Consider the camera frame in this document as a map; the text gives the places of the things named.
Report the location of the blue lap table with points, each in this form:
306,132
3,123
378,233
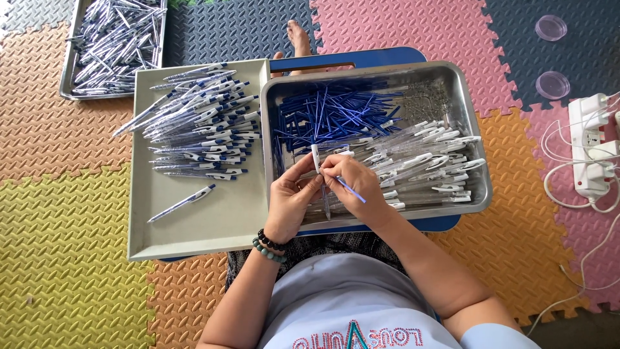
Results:
382,57

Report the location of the steel tray of parts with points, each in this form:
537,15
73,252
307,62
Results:
450,87

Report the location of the person's light blue shirt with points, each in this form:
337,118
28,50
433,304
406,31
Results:
348,300

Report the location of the clear pen barrel white clip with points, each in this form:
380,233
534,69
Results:
316,157

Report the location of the person's right hand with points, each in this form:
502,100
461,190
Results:
361,189

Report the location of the heap of blue refills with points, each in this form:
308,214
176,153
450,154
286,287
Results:
334,114

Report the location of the steel tray of finished pens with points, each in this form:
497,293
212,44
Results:
68,72

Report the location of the blue pen refill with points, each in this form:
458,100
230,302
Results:
352,190

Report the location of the person's left hand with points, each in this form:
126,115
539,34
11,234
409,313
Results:
286,203

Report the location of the pile of assembled blue-white pens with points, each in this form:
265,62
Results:
208,123

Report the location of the single assembled blue-white pen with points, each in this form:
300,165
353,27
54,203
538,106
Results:
180,204

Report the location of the heap of clear empty barrels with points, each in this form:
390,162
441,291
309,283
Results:
421,169

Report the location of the person's bare foot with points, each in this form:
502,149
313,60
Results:
299,41
277,63

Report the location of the heap of small metal springs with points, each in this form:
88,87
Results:
426,99

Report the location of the clear round plastic lid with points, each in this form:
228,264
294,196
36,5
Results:
550,27
552,85

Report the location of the beige plastic tray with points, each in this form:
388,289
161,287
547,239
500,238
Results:
193,228

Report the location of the person's patterned dark trousers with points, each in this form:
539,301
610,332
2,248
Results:
319,245

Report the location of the white charger adapter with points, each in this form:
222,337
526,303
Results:
605,149
595,104
600,172

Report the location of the heap of finished pens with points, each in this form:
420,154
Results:
116,46

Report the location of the white power strip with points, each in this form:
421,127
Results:
581,145

